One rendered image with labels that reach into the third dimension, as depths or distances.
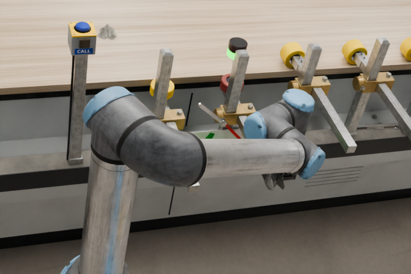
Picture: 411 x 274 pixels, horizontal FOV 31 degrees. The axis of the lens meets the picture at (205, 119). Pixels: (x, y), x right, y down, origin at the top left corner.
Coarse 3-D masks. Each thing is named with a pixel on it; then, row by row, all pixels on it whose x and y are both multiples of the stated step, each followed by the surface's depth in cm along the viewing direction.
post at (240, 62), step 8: (240, 56) 230; (248, 56) 231; (240, 64) 233; (232, 72) 237; (240, 72) 235; (232, 80) 237; (240, 80) 237; (232, 88) 239; (240, 88) 240; (232, 96) 241; (224, 104) 246; (232, 104) 243; (232, 112) 246; (224, 128) 250
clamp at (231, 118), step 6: (216, 108) 247; (222, 108) 247; (240, 108) 248; (246, 108) 249; (222, 114) 245; (228, 114) 245; (234, 114) 246; (240, 114) 247; (246, 114) 248; (216, 120) 247; (228, 120) 247; (234, 120) 248
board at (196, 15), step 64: (0, 0) 268; (64, 0) 275; (128, 0) 282; (192, 0) 289; (256, 0) 297; (320, 0) 305; (384, 0) 313; (0, 64) 241; (64, 64) 246; (128, 64) 252; (192, 64) 257; (256, 64) 264; (320, 64) 270; (384, 64) 277
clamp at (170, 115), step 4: (168, 112) 241; (172, 112) 242; (176, 112) 242; (164, 116) 240; (168, 116) 240; (172, 116) 240; (176, 116) 241; (180, 116) 241; (184, 116) 241; (164, 120) 238; (168, 120) 239; (172, 120) 240; (176, 120) 240; (180, 120) 241; (184, 120) 241; (176, 124) 241; (180, 124) 242; (180, 128) 243
